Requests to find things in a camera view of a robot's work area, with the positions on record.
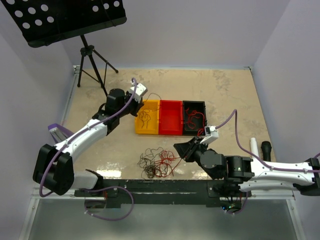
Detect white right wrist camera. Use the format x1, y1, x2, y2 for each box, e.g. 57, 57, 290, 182
200, 125, 219, 145

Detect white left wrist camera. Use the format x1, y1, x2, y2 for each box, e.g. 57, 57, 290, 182
128, 83, 148, 103

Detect black plastic bin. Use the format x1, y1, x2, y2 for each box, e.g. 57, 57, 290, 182
182, 100, 207, 137

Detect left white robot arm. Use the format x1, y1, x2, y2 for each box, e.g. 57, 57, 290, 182
32, 83, 148, 196

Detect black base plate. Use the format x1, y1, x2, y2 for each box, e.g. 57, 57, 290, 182
74, 178, 252, 209

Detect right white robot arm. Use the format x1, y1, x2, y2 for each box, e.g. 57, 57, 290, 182
173, 136, 320, 197

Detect black microphone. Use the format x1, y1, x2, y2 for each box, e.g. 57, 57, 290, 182
261, 141, 272, 162

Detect yellow plastic bin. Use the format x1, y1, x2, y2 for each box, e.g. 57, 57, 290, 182
134, 100, 160, 135

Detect black perforated music stand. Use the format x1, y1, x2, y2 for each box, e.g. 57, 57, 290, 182
0, 0, 128, 97

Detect red plastic bin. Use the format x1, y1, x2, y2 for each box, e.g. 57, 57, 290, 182
158, 100, 183, 136

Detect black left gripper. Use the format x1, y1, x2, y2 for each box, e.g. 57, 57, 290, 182
117, 90, 144, 118

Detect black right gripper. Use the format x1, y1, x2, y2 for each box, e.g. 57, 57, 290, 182
173, 136, 208, 165

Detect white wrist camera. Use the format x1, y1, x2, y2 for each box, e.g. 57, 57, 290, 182
128, 83, 148, 103
200, 125, 219, 145

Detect purple plastic holder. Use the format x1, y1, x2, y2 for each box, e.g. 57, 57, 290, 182
47, 123, 73, 143

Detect white microphone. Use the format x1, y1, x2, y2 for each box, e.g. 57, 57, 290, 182
250, 137, 260, 158

